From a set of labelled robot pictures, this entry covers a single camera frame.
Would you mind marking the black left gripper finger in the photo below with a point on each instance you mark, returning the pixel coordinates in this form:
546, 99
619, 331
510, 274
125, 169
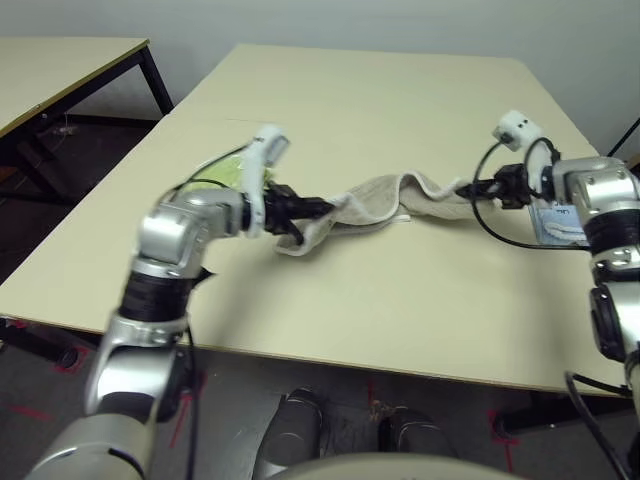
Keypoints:
315, 203
312, 215

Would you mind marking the dark robot right foot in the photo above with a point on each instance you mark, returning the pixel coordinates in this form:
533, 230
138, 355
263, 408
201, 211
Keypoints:
415, 435

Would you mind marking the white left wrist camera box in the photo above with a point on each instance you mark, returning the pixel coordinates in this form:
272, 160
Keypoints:
272, 145

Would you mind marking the dark robot foot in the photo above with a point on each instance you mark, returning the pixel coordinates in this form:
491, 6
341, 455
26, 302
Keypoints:
292, 430
415, 435

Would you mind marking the side table with black legs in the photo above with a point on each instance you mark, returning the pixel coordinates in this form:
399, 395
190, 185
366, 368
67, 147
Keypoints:
50, 65

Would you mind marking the beige towel with white trim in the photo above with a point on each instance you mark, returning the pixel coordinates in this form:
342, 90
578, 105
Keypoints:
370, 205

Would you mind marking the light blue folded towel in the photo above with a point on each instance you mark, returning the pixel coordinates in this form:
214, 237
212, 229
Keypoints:
555, 225

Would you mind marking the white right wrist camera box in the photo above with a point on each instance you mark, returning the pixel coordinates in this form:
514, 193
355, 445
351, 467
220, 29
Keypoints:
517, 130

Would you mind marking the dark robot left foot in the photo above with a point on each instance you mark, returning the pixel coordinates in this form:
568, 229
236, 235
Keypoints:
292, 430

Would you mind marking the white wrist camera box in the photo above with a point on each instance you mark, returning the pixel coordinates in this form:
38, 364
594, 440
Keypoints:
272, 145
517, 130

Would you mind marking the beige robot torso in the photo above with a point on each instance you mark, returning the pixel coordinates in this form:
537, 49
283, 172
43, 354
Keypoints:
380, 470

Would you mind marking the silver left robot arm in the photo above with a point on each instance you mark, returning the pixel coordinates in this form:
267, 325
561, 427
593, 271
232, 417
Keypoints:
170, 230

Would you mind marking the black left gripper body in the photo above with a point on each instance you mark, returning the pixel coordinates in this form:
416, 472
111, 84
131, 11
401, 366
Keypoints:
280, 210

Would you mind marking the black tripod stand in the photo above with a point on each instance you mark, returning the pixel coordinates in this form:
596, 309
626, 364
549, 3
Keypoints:
625, 137

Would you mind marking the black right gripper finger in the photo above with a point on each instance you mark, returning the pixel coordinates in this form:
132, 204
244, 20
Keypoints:
485, 196
482, 187

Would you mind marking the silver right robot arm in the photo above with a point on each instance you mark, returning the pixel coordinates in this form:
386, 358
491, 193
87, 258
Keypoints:
600, 190

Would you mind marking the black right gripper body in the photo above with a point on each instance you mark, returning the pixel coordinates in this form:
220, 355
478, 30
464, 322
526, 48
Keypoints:
512, 185

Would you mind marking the green towel with white label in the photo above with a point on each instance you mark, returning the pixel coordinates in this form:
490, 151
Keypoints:
225, 172

